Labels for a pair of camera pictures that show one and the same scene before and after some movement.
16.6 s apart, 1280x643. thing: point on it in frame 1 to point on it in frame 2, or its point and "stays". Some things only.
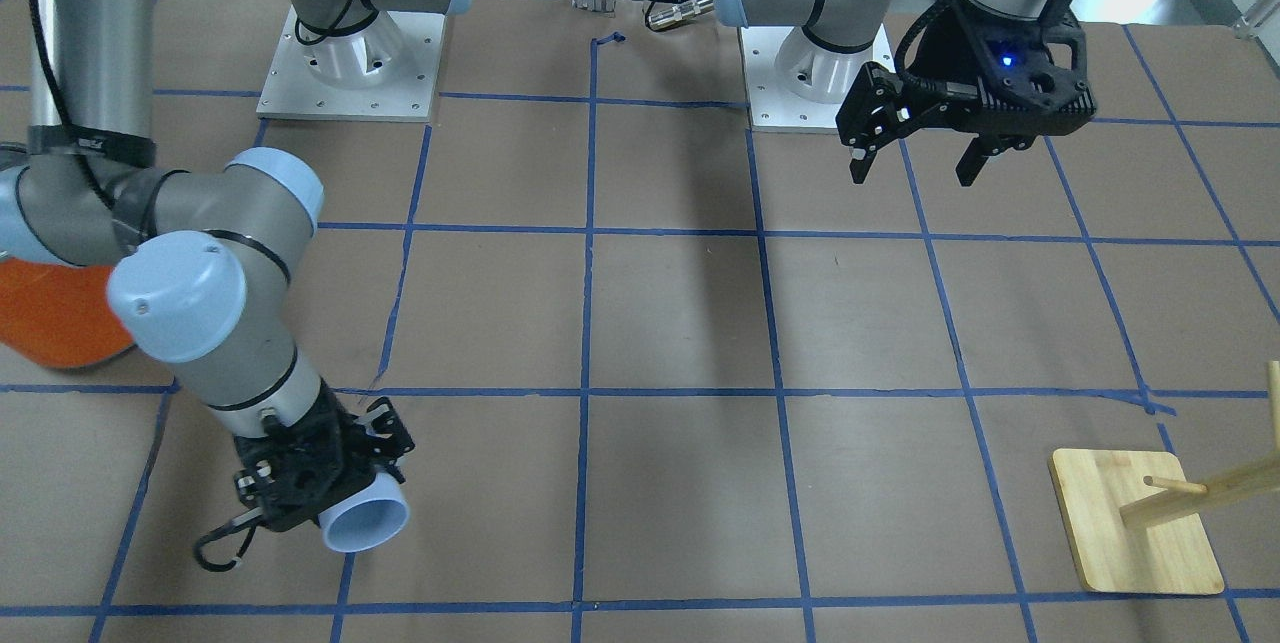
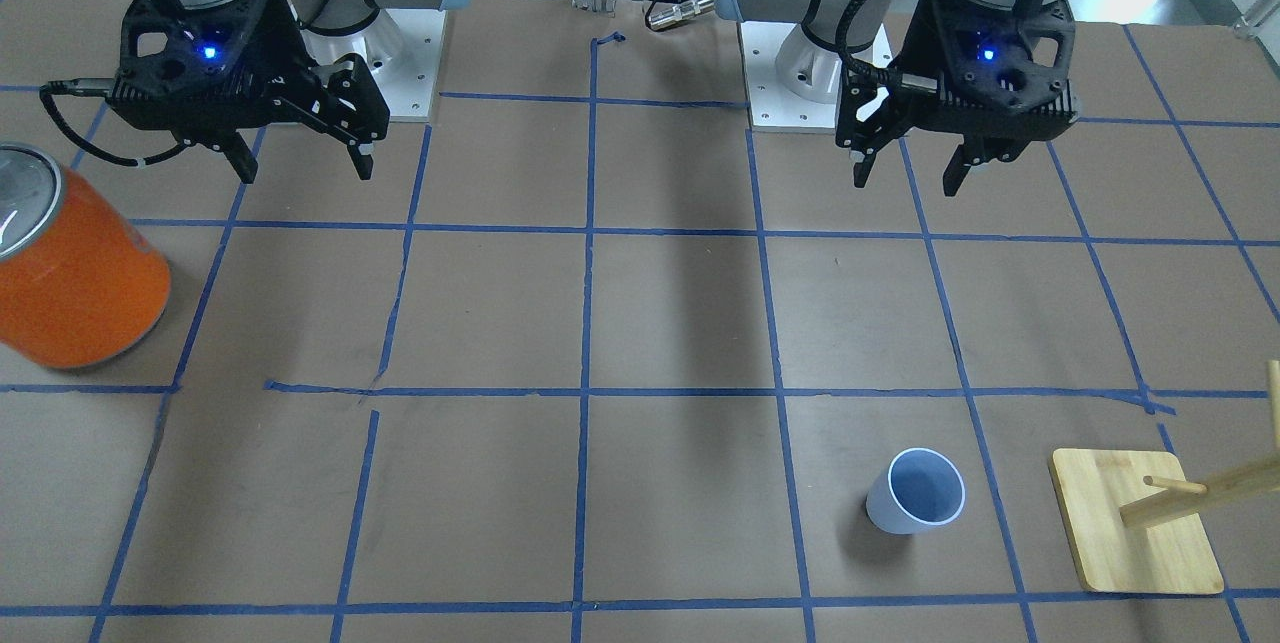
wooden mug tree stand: [1132, 518] stays
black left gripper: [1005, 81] stays
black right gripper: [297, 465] to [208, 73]
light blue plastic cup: [369, 520] to [920, 488]
